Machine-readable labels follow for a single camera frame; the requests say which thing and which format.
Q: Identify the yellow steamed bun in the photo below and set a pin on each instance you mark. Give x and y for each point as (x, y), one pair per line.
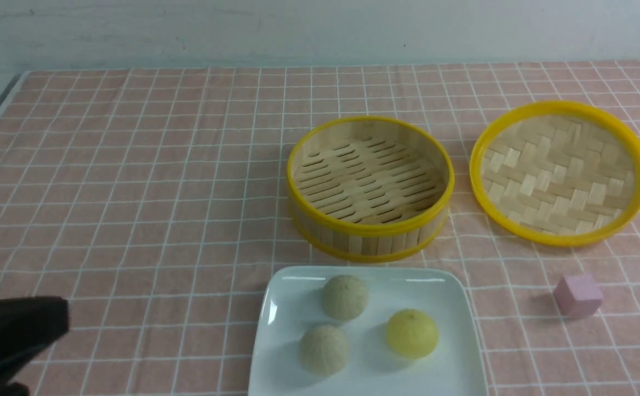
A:
(412, 334)

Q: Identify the pink cube block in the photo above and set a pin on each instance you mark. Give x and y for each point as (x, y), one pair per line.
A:
(578, 296)

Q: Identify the pink checked tablecloth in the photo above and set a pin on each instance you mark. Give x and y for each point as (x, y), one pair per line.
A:
(155, 200)

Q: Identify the yellow rimmed bamboo steamer basket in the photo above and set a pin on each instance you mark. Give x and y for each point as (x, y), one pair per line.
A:
(369, 189)

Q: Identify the pale front steamed bun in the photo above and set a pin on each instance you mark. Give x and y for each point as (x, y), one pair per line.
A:
(324, 350)

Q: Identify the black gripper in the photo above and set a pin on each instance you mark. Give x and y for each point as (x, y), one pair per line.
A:
(28, 326)

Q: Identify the pale steamed bun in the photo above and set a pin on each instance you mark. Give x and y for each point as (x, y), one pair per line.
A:
(344, 297)
(324, 350)

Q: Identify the yellow rimmed woven steamer lid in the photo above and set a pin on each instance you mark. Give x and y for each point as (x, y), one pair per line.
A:
(558, 173)

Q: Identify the white square plate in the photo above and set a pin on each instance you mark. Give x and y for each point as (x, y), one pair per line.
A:
(292, 306)

